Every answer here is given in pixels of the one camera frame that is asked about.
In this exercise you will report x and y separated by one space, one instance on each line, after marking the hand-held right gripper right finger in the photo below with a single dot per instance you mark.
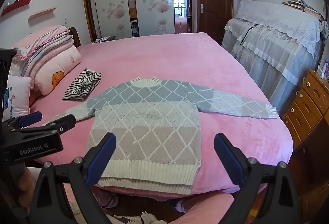
227 157

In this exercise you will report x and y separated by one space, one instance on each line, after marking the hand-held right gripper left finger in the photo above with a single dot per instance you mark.
102 157

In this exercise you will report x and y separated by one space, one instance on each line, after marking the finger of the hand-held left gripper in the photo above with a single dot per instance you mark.
30 118
63 125

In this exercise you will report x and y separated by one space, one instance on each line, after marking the diamond pattern knit sweater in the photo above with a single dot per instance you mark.
149 121

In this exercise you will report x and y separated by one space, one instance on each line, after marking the white printed cushion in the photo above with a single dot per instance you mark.
16 98

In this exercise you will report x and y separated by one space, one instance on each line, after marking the black white striped folded garment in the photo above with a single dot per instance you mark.
82 84

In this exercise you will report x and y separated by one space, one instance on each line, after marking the person's pink clothing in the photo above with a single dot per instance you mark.
205 206

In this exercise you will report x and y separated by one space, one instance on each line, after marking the pink pillow with orange print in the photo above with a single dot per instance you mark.
64 64

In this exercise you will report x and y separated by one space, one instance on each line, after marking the stack of folded pink quilts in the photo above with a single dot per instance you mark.
46 44

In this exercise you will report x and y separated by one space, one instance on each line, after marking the white fluffy rug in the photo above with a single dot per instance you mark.
149 217

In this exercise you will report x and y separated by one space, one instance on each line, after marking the dark wooden headboard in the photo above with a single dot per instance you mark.
75 36

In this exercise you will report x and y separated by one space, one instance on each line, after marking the wooden chest of drawers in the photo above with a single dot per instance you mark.
308 103

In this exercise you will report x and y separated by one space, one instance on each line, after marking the pink fleece bed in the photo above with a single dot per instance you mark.
180 59

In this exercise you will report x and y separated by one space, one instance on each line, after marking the small bottles on chest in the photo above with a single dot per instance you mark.
325 68

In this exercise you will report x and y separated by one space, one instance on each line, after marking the stack of books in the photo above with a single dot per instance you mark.
300 5

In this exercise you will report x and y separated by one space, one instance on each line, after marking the pink wall shelf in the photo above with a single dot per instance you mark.
42 13

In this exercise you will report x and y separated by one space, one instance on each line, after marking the red wall shelf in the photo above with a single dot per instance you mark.
18 5

